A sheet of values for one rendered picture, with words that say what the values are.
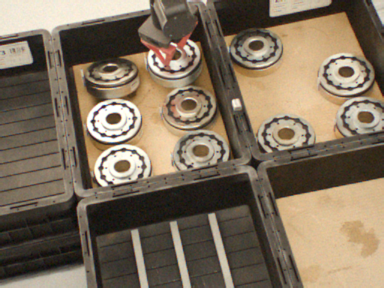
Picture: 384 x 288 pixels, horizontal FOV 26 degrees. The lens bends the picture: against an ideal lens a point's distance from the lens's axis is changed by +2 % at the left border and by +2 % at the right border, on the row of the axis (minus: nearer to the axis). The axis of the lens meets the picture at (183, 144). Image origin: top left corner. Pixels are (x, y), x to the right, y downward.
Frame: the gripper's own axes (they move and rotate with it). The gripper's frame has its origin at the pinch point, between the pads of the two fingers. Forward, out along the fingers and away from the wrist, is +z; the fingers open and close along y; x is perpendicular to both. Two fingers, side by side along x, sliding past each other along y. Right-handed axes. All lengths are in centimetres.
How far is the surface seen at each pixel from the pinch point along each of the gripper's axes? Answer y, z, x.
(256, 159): -14.4, -3.2, -27.1
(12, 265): -46.7, 12.8, 4.0
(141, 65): -1.1, 7.3, 7.6
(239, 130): -10.8, -3.1, -21.6
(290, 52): 16.8, 7.6, -16.1
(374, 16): 23.9, -2.2, -29.0
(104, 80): -11.2, 1.4, 8.1
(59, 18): 9.1, 20.8, 40.2
